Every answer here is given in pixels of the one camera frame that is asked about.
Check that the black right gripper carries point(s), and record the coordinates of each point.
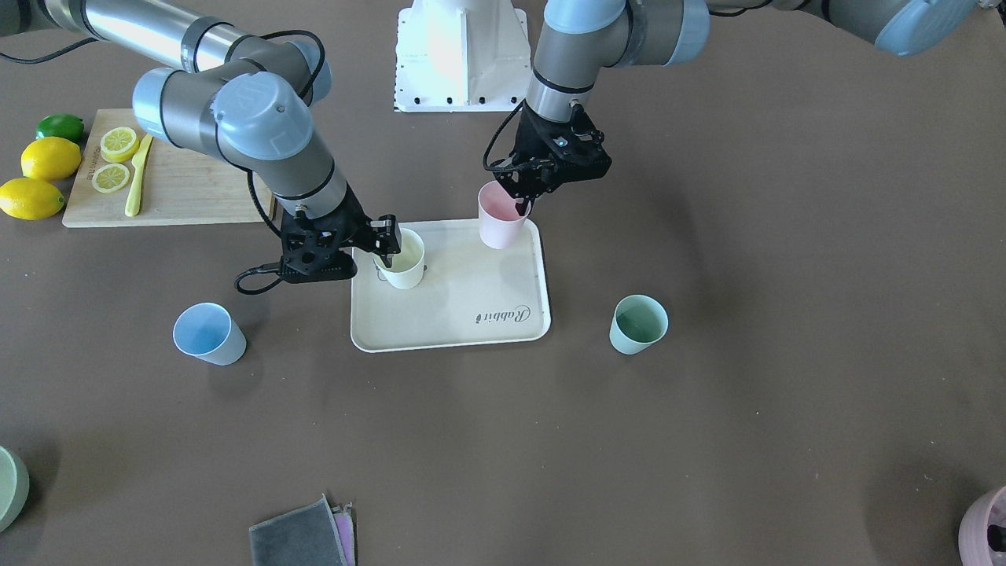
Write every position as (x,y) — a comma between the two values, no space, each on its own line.
(351,221)

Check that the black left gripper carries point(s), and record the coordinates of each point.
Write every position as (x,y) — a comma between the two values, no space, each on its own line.
(530,140)

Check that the pink cup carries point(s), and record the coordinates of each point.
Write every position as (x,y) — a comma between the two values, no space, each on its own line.
(499,221)

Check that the cream yellow cup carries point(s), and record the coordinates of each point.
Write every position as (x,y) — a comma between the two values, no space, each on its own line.
(407,267)

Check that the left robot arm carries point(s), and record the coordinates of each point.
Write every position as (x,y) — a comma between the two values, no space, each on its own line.
(579,38)

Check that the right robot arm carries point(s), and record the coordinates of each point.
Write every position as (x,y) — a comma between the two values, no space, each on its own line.
(244,100)

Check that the cream rabbit tray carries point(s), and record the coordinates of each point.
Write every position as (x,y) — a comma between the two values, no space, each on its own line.
(470,294)

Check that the green cup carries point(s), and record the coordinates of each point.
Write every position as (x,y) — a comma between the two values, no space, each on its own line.
(638,322)

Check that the blue cup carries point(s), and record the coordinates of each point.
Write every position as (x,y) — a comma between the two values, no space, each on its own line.
(206,331)

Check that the wooden cutting board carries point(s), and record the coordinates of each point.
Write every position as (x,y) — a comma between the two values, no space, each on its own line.
(180,187)

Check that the yellow plastic knife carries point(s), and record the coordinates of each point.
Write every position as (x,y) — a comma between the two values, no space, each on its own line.
(139,160)

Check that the purple cloth under grey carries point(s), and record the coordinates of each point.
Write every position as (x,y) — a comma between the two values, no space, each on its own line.
(343,516)

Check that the lemon half slice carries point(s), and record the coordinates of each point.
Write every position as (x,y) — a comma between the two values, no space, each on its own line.
(110,178)
(118,145)

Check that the grey folded cloth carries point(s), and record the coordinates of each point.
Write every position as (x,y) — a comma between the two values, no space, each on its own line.
(306,536)

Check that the green lime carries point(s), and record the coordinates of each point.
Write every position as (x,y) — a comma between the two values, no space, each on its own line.
(61,125)

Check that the whole yellow lemon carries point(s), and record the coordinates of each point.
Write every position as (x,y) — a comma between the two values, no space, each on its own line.
(50,159)
(31,199)

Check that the green bowl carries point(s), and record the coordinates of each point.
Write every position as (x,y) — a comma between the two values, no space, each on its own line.
(15,485)

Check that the pink bowl with ice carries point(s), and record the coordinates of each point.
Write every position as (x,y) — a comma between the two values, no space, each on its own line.
(981,531)

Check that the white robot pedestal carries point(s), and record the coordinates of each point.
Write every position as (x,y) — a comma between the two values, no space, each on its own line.
(461,56)

